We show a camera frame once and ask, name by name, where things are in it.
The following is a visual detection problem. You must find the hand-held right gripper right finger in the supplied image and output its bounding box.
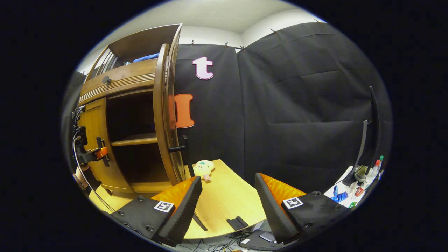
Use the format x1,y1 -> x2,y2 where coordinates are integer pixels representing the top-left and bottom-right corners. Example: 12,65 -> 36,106
254,173 -> 353,245

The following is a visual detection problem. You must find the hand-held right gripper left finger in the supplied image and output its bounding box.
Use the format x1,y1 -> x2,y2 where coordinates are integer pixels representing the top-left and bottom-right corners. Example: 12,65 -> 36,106
110,176 -> 203,247

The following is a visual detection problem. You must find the black door handle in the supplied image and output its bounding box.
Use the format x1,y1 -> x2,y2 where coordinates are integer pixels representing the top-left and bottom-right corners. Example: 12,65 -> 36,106
96,137 -> 110,167
168,136 -> 190,167

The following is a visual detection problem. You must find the wooden cabinet door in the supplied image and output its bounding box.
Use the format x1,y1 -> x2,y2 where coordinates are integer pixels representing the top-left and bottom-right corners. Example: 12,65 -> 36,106
153,43 -> 191,186
78,98 -> 133,193

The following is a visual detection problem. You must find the wooden double-door shoe cabinet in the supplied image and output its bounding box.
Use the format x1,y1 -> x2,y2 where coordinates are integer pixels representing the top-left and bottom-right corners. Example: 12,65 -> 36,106
77,23 -> 191,194

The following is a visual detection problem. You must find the wooden cabinet inner shelf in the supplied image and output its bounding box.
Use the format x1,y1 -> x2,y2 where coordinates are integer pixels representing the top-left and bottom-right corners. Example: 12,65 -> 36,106
111,132 -> 158,147

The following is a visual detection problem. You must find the wooden cabinet drawer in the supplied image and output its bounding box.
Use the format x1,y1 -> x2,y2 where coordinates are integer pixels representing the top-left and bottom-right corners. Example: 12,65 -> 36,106
79,59 -> 158,105

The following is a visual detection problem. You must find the black case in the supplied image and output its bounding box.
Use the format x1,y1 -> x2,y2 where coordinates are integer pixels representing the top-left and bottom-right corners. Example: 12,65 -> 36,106
241,229 -> 278,251

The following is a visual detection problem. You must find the black table clamp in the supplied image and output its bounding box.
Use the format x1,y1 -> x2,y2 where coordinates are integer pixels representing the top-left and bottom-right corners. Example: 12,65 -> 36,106
227,216 -> 249,231

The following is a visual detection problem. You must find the yellow plush toy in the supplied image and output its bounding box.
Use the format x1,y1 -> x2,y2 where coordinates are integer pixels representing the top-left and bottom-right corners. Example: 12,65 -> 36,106
193,160 -> 215,181

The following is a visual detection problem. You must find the blue plastic clip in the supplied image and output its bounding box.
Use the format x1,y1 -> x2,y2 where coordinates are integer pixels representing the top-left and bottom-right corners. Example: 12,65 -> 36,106
331,185 -> 349,203

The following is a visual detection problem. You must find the white side table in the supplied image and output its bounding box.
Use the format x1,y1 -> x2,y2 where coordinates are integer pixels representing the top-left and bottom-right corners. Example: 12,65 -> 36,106
324,165 -> 385,210

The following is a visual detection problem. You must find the clear bottle red cap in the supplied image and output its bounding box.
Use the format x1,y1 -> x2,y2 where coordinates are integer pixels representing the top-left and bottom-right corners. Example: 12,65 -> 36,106
354,159 -> 381,197

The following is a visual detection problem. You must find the blue folded cloth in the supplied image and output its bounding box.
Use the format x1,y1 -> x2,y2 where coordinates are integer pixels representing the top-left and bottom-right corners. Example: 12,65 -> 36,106
132,53 -> 160,63

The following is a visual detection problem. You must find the black backdrop cloth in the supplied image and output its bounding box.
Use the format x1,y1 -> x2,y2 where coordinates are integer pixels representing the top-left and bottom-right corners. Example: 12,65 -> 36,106
61,22 -> 392,196

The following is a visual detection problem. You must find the black monitor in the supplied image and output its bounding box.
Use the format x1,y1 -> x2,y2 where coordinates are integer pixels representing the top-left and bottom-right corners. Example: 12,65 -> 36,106
342,86 -> 381,187

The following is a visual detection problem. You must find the tangle of floor cables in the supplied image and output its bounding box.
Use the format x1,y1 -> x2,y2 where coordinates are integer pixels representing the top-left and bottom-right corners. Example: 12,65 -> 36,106
182,234 -> 245,252

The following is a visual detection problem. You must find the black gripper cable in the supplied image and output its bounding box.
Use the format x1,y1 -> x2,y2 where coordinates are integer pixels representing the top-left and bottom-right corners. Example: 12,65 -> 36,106
72,131 -> 117,213

